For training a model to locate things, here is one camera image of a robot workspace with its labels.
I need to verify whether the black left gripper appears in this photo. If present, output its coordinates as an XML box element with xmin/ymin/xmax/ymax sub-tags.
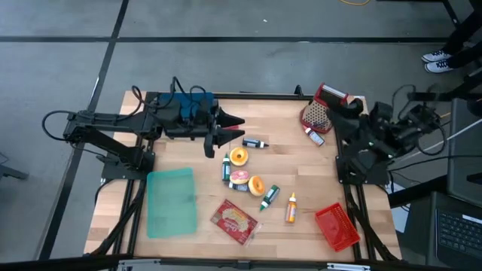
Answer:
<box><xmin>163</xmin><ymin>96</ymin><xmax>246</xmax><ymax>159</ymax></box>

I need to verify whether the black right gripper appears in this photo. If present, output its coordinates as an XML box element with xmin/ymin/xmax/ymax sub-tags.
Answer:
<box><xmin>328</xmin><ymin>99</ymin><xmax>395</xmax><ymax>155</ymax></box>

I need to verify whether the black food colouring bottle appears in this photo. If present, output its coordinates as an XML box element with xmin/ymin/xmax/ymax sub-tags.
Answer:
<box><xmin>241</xmin><ymin>138</ymin><xmax>270</xmax><ymax>149</ymax></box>

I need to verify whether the orange toy donut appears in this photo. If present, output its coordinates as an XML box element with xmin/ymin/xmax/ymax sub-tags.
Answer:
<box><xmin>229</xmin><ymin>146</ymin><xmax>250</xmax><ymax>167</ymax></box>

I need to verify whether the pink food colouring bottle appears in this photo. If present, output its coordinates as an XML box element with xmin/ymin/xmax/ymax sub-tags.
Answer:
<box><xmin>303</xmin><ymin>126</ymin><xmax>326</xmax><ymax>148</ymax></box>

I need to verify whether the white marker tube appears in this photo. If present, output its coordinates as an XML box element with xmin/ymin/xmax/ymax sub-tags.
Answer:
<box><xmin>221</xmin><ymin>153</ymin><xmax>232</xmax><ymax>183</ymax></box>

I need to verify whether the pink frosted toy donut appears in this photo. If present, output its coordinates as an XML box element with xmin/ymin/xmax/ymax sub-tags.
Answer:
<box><xmin>229</xmin><ymin>169</ymin><xmax>251</xmax><ymax>185</ymax></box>

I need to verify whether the dark blue colouring bottle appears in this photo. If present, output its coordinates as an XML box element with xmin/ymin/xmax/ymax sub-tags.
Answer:
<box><xmin>227</xmin><ymin>181</ymin><xmax>250</xmax><ymax>193</ymax></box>

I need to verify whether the blue frosted toy donut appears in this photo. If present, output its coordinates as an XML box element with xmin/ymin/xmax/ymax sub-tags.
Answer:
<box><xmin>248</xmin><ymin>175</ymin><xmax>266</xmax><ymax>197</ymax></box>

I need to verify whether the green food colouring bottle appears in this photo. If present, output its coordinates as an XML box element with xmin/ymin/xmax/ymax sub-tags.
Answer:
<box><xmin>259</xmin><ymin>184</ymin><xmax>281</xmax><ymax>212</ymax></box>

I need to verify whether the red snack packet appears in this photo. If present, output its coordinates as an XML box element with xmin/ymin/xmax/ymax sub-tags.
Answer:
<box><xmin>209</xmin><ymin>199</ymin><xmax>262</xmax><ymax>246</ymax></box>

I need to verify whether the yellow food colouring bottle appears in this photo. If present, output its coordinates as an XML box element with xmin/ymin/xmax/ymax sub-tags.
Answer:
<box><xmin>285</xmin><ymin>192</ymin><xmax>298</xmax><ymax>224</ymax></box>

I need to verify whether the blue plastic bin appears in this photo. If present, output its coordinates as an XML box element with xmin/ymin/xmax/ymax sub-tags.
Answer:
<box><xmin>157</xmin><ymin>92</ymin><xmax>220</xmax><ymax>121</ymax></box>

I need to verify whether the black floor stand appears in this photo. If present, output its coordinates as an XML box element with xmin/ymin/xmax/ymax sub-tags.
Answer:
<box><xmin>406</xmin><ymin>0</ymin><xmax>482</xmax><ymax>102</ymax></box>

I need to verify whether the green translucent plastic tray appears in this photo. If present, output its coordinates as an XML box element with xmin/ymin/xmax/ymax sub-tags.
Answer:
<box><xmin>145</xmin><ymin>167</ymin><xmax>199</xmax><ymax>239</ymax></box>

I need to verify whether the person's white shoe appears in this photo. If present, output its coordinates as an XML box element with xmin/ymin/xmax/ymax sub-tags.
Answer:
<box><xmin>421</xmin><ymin>49</ymin><xmax>453</xmax><ymax>63</ymax></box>
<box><xmin>424</xmin><ymin>59</ymin><xmax>455</xmax><ymax>74</ymax></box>

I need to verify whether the red plastic basket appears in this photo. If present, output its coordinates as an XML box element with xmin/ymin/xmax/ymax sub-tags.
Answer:
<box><xmin>314</xmin><ymin>202</ymin><xmax>362</xmax><ymax>253</ymax></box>

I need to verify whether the grey monitor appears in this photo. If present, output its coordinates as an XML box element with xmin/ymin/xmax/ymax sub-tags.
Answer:
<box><xmin>447</xmin><ymin>97</ymin><xmax>482</xmax><ymax>209</ymax></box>

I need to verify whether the grey cabinet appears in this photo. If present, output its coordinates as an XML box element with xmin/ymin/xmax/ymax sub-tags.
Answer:
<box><xmin>401</xmin><ymin>190</ymin><xmax>482</xmax><ymax>271</ymax></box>

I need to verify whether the person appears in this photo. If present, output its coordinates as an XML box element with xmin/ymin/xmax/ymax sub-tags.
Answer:
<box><xmin>442</xmin><ymin>0</ymin><xmax>482</xmax><ymax>69</ymax></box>

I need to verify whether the laptop with dark keyboard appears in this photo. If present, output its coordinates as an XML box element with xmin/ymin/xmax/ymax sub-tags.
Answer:
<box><xmin>434</xmin><ymin>208</ymin><xmax>482</xmax><ymax>266</ymax></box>

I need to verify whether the black stand foot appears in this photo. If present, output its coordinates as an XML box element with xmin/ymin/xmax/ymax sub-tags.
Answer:
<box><xmin>0</xmin><ymin>152</ymin><xmax>30</xmax><ymax>181</ymax></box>

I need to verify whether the red-handled metal box grater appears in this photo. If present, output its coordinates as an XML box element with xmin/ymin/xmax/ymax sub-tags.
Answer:
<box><xmin>299</xmin><ymin>82</ymin><xmax>349</xmax><ymax>135</ymax></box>

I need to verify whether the black aluminium table frame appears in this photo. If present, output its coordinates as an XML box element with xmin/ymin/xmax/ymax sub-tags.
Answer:
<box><xmin>84</xmin><ymin>84</ymin><xmax>402</xmax><ymax>271</ymax></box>

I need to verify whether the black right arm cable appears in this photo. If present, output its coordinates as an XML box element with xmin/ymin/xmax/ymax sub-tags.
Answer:
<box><xmin>391</xmin><ymin>84</ymin><xmax>448</xmax><ymax>157</ymax></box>

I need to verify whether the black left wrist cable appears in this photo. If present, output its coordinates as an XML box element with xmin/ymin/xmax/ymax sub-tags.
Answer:
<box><xmin>130</xmin><ymin>76</ymin><xmax>207</xmax><ymax>114</ymax></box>

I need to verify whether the white cable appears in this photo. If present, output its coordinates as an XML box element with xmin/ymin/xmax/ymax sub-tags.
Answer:
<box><xmin>391</xmin><ymin>117</ymin><xmax>482</xmax><ymax>166</ymax></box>

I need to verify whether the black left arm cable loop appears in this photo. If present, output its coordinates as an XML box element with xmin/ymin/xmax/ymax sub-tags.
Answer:
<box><xmin>41</xmin><ymin>110</ymin><xmax>82</xmax><ymax>142</ymax></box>

